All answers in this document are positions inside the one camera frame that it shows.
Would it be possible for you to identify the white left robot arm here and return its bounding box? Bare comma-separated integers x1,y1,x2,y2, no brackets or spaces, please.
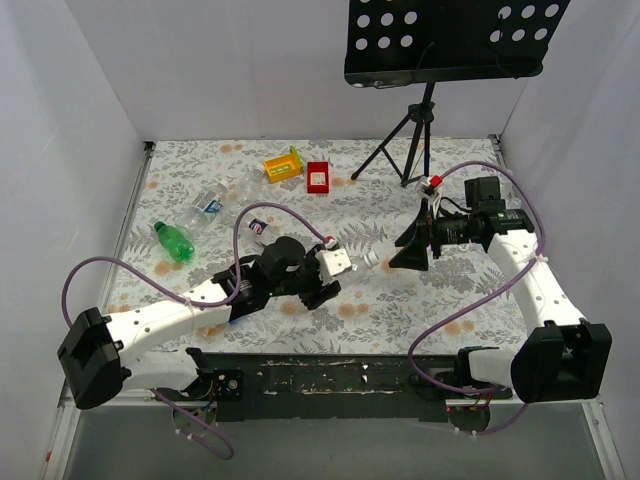
57,237,353,410

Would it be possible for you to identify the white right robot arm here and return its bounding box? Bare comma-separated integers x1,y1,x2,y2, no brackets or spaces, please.
389,176,612,403

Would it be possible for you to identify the clear Pepsi bottle black cap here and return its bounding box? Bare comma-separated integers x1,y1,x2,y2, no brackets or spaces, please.
238,215,278,247

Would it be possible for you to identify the large clear bottle white cap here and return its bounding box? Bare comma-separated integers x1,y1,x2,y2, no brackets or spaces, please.
222,165,266,227

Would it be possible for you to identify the large clear crumpled bottle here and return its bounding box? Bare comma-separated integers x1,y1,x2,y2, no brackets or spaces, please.
175,209,235,249

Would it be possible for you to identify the clear bottle green-blue label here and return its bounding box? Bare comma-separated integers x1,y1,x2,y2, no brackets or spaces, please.
188,180,229,221

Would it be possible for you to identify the green plastic bottle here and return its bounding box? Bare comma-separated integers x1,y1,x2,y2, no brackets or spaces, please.
154,221,195,263

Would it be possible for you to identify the red plastic bin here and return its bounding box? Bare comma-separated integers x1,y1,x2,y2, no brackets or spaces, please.
306,161,330,194

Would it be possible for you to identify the yellow plastic bin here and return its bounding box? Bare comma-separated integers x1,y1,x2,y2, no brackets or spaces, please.
264,153,304,183

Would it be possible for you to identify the green plastic bin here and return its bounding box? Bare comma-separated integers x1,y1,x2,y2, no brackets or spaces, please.
289,145,304,171

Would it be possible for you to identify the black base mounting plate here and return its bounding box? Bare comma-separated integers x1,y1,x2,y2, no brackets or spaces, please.
161,348,511,430

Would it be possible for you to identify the black music stand tripod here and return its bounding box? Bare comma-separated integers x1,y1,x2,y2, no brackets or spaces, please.
344,0,569,186

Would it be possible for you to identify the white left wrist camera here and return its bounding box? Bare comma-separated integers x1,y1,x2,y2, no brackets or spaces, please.
317,247,354,281

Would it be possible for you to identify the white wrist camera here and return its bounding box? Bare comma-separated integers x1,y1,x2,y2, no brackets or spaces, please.
417,175,442,201
317,247,354,281

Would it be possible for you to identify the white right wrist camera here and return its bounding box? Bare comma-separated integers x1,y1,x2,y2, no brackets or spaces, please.
417,175,442,201

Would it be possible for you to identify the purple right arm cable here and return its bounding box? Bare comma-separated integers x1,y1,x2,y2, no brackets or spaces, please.
407,160,549,436

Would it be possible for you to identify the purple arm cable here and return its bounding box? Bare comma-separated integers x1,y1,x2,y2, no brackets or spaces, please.
407,160,549,436
60,201,339,460

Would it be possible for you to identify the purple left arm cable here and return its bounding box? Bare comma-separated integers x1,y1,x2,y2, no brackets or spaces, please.
60,201,339,460

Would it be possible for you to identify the aluminium frame rail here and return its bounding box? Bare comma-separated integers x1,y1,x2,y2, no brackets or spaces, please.
40,141,156,479

